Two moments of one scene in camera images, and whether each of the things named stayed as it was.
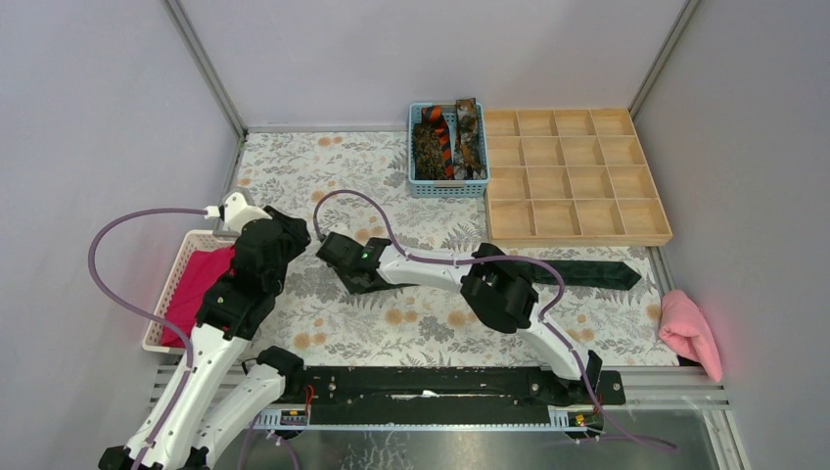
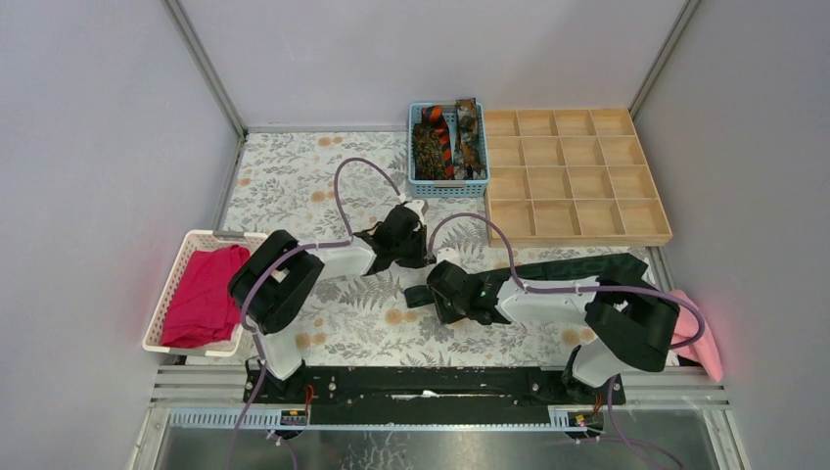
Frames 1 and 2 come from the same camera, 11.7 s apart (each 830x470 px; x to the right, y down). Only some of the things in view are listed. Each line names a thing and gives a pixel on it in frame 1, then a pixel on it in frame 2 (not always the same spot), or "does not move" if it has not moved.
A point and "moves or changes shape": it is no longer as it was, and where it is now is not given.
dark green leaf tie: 587,274 moves or changes shape
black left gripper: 285,232 to 402,236
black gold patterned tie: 429,156 does not move
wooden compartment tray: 570,177 does not move
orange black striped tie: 435,117 does not move
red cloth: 203,268 does not move
